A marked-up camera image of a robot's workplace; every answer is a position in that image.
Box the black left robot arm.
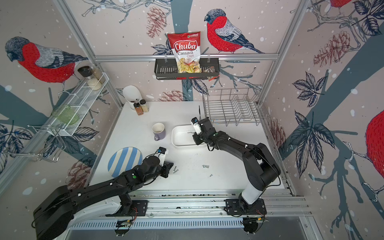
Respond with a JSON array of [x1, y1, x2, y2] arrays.
[[32, 156, 174, 240]]

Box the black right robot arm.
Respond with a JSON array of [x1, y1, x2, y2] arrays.
[[191, 118, 281, 210]]

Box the white storage box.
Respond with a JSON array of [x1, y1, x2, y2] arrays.
[[172, 125, 207, 149]]

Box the blue striped plate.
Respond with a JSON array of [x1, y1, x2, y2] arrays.
[[108, 147, 143, 178]]

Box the purple mug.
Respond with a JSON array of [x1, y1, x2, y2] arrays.
[[152, 123, 166, 141]]

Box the metal dish rack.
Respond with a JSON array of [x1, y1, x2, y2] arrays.
[[203, 88, 261, 126]]

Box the orange spice bottle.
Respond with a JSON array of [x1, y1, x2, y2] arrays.
[[134, 103, 144, 116]]

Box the yellow spice bottle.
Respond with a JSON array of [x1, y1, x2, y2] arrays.
[[140, 99, 149, 113]]

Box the white utensil holder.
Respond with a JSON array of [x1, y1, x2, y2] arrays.
[[123, 85, 143, 110]]

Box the red Chuba chips bag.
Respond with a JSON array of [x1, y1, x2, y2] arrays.
[[168, 32, 202, 74]]

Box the green glass bowl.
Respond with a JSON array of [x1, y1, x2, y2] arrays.
[[52, 105, 80, 125]]

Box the black lid spice jar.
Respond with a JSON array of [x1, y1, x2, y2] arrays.
[[78, 66, 102, 91]]

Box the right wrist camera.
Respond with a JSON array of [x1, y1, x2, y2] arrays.
[[191, 117, 202, 135]]

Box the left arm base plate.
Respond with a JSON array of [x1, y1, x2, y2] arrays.
[[106, 200, 149, 217]]

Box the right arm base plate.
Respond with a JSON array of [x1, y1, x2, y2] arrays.
[[224, 198, 267, 216]]

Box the black wire basket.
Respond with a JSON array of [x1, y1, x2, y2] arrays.
[[154, 58, 220, 80]]

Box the white wire wall shelf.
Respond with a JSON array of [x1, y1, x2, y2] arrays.
[[45, 73, 110, 137]]

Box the metal wire hanger rack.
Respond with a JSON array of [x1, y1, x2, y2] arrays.
[[1, 125, 67, 163]]

